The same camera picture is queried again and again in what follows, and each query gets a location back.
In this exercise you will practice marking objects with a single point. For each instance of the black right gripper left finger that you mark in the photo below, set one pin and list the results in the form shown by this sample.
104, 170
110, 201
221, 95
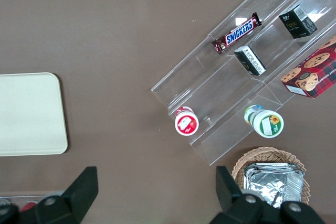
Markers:
76, 195

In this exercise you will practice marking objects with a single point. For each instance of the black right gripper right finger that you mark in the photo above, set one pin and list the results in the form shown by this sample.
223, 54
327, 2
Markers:
236, 208

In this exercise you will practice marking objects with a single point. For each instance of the light wicker basket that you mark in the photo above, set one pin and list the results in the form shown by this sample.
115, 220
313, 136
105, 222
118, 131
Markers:
262, 155

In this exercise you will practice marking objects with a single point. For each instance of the beige rectangular plastic tray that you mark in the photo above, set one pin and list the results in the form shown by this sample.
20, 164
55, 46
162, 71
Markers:
31, 113

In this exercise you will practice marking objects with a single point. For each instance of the stack of foil containers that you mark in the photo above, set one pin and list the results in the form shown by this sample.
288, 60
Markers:
267, 187

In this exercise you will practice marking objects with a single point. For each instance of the red cola bottle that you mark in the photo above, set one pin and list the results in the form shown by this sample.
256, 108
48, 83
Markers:
26, 205

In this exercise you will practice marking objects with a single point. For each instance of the clear acrylic bottle rack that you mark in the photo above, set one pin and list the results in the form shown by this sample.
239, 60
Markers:
15, 197

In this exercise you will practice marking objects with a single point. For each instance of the green lid yogurt cup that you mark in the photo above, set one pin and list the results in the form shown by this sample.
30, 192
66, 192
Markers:
267, 124

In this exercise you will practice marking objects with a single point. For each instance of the red lid yogurt cup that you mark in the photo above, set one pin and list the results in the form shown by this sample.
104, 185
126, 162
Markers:
186, 124

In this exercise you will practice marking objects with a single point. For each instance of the clear acrylic stepped shelf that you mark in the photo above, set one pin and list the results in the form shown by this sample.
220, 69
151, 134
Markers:
199, 77

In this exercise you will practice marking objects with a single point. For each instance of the small black carton box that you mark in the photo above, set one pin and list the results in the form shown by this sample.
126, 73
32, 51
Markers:
249, 60
294, 24

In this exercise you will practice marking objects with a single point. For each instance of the red chocolate chip cookie box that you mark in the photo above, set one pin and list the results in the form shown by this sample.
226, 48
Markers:
312, 74

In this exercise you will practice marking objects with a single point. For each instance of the Snickers chocolate bar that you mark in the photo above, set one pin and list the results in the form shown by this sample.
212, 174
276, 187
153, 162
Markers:
239, 33

